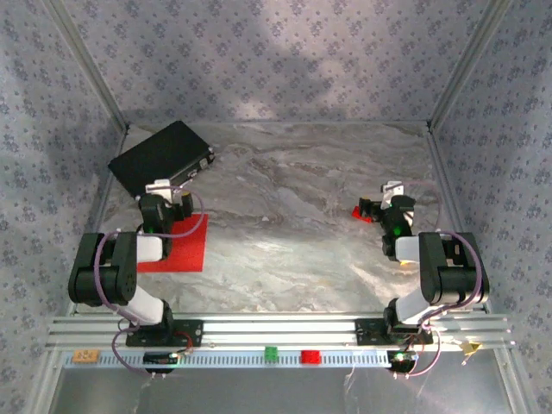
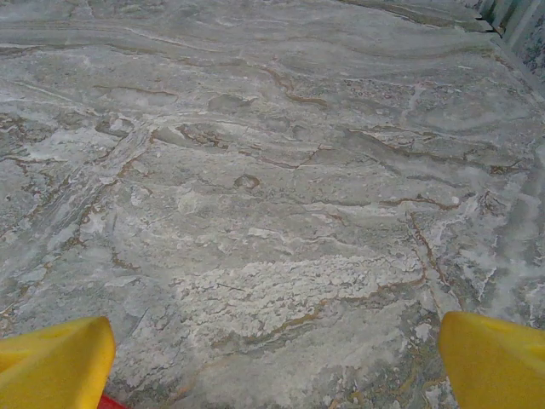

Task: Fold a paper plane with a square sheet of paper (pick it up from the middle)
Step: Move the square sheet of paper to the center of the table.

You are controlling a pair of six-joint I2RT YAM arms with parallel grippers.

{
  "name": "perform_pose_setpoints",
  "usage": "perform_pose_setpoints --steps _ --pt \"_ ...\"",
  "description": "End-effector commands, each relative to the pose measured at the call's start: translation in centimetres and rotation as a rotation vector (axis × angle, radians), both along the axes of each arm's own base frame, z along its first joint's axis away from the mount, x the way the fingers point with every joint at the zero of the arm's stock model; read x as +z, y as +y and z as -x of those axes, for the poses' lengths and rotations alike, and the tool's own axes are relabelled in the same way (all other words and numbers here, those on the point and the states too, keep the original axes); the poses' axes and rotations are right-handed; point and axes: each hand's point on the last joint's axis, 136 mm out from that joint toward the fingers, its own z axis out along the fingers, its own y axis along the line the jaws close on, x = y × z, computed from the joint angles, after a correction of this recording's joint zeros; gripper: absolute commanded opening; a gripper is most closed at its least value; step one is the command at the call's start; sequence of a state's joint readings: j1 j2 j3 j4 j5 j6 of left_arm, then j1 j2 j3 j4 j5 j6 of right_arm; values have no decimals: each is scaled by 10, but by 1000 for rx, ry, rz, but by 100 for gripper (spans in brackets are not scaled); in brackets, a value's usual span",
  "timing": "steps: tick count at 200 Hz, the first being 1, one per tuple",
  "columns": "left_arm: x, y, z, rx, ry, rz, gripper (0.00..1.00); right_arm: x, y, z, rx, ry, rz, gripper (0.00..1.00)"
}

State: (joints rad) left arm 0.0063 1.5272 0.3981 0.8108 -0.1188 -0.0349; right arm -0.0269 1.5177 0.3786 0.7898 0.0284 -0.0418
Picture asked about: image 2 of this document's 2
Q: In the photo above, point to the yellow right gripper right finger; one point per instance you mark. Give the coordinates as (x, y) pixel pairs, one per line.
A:
(498, 370)

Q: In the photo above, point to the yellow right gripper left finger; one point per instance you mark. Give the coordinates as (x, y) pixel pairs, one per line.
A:
(55, 370)

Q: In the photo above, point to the small red toy brick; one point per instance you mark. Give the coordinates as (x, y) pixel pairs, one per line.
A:
(111, 404)

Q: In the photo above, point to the aluminium frame post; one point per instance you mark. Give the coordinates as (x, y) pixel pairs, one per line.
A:
(517, 21)

